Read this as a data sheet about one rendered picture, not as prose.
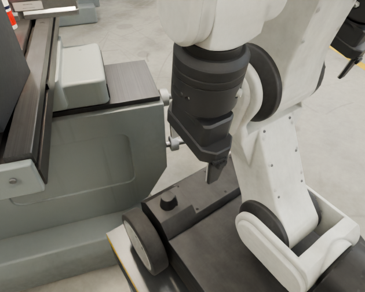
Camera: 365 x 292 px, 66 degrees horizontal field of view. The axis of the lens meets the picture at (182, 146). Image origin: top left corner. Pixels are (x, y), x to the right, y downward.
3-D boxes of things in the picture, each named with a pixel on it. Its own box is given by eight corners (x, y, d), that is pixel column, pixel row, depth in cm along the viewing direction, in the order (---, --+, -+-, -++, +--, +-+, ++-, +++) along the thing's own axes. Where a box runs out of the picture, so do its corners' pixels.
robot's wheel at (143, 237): (170, 277, 86) (168, 245, 72) (156, 287, 84) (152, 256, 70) (138, 229, 98) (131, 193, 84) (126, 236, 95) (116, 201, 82)
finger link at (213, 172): (202, 182, 45) (208, 160, 40) (218, 174, 46) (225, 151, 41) (208, 190, 44) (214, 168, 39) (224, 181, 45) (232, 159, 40)
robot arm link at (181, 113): (248, 148, 42) (275, 84, 33) (196, 175, 38) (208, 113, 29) (200, 97, 48) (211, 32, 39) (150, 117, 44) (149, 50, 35)
